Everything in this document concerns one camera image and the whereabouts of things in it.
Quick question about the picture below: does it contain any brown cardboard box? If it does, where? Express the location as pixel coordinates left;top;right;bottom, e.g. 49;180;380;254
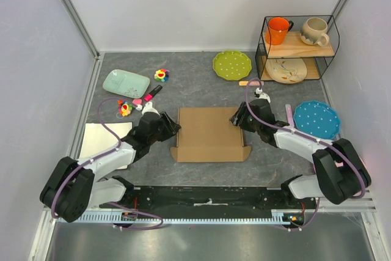
170;107;251;163

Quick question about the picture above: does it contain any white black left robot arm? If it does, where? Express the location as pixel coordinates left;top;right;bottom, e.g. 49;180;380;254
39;111;181;222

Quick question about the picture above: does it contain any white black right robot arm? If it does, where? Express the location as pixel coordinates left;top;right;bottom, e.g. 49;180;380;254
230;98;371;208

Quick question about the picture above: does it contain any purple pen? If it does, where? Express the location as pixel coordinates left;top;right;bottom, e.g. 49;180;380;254
285;104;294;127

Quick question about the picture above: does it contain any yellow highlighter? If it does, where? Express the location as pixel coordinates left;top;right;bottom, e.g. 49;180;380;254
239;81;264;87

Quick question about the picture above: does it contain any pink eraser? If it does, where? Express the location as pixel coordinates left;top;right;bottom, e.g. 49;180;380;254
132;98;143;106

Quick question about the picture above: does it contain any pink black highlighter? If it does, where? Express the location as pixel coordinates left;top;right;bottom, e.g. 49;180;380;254
144;85;163;102

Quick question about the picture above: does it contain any beige painted plate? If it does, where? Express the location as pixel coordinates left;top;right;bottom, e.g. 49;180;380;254
266;59;307;84

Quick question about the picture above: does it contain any light teal rectangular plate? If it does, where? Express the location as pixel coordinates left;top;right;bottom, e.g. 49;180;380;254
103;69;150;98

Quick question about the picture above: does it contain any white square plate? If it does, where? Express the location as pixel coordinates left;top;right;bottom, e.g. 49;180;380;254
77;122;136;175

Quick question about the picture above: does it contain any rainbow flower toy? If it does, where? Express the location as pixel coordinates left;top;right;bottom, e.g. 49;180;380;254
154;68;169;83

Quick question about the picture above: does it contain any blue dotted plate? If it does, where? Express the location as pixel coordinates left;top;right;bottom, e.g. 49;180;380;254
293;100;341;139

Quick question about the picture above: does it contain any green dotted plate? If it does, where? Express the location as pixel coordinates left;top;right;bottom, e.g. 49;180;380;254
213;50;252;81

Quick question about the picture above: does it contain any orange mug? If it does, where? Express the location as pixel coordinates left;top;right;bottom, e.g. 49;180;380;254
265;17;294;45

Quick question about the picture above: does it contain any beige ceramic mug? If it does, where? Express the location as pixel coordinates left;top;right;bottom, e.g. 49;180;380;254
300;17;330;46

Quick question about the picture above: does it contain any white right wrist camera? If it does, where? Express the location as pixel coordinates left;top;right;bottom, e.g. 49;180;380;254
254;87;271;103

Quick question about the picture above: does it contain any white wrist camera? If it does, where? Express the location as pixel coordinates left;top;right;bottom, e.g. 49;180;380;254
254;87;271;103
136;101;159;115

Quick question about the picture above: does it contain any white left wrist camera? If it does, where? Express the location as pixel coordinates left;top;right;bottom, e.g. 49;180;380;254
136;101;159;115

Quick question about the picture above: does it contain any black wire wooden shelf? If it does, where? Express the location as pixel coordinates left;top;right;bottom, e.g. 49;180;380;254
255;15;340;81

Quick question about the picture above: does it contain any grey cable duct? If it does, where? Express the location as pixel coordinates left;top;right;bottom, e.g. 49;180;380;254
75;210;290;225

